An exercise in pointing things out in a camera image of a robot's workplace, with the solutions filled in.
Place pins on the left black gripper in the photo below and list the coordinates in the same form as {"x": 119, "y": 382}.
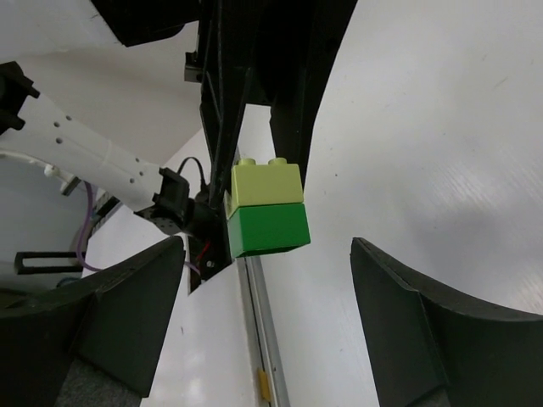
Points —
{"x": 153, "y": 39}

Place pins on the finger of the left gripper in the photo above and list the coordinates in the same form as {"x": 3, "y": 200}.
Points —
{"x": 296, "y": 47}

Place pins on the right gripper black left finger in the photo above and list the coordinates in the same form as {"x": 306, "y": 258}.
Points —
{"x": 94, "y": 342}

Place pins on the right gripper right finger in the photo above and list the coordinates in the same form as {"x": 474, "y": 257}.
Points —
{"x": 432, "y": 345}

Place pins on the yellow top of stack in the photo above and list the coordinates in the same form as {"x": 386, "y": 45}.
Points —
{"x": 252, "y": 184}

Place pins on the green and yellow lego stack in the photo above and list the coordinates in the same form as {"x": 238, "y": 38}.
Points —
{"x": 268, "y": 229}

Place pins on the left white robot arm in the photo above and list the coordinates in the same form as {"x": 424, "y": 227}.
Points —
{"x": 34, "y": 128}

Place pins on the aluminium front rail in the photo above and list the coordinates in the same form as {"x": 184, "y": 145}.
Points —
{"x": 270, "y": 382}

